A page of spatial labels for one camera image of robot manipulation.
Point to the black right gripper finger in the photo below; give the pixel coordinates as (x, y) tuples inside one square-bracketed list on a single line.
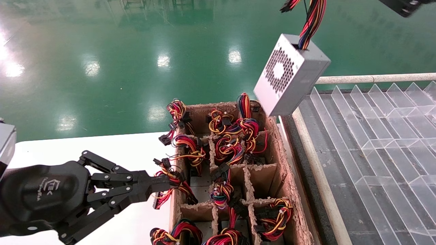
[(403, 8)]

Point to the white rack side pipe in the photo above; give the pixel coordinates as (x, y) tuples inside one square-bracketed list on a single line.
[(321, 183)]

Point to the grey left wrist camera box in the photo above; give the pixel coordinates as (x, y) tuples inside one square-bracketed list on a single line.
[(6, 146)]

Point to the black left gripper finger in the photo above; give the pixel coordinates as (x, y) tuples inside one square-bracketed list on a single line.
[(153, 182)]

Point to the brown cardboard divider box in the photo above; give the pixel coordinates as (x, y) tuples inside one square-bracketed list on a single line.
[(201, 117)]

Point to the grey power supply unit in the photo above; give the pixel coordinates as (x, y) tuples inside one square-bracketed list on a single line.
[(296, 78)]

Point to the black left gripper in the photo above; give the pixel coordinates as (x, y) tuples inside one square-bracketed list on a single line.
[(51, 194)]

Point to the long white rack pipe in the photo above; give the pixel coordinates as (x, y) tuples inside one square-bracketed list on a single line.
[(374, 78)]

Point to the clear acrylic divider grid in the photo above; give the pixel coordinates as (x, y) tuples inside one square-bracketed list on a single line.
[(374, 109)]

